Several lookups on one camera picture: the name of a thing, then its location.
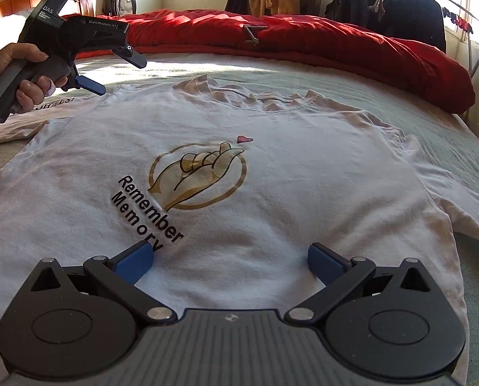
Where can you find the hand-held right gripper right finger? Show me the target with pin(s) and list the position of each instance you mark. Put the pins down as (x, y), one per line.
(324, 263)

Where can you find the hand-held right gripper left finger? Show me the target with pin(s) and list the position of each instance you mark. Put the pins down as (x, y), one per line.
(137, 261)

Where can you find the white shirt with sleeve lettering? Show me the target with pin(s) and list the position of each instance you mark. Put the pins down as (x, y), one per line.
(22, 128)

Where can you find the red quilt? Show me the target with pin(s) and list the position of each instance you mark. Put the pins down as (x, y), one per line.
(304, 44)

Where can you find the person's left hand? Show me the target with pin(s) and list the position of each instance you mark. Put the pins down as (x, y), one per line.
(2, 62)

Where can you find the grey metal clamp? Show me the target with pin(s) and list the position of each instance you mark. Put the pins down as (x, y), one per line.
(253, 34)

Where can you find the white shirt with hand print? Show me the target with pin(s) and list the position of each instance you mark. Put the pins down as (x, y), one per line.
(304, 193)

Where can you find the small red clothes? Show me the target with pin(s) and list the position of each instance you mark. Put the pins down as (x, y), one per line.
(463, 22)

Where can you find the grey black backpack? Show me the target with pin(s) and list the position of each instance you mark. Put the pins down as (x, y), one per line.
(119, 2)

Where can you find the brown cloth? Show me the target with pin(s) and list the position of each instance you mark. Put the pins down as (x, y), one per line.
(312, 2)

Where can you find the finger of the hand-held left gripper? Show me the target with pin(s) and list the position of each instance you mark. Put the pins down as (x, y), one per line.
(91, 86)
(133, 57)

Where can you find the bed with green plaid cover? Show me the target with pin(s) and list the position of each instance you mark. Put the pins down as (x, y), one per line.
(444, 140)

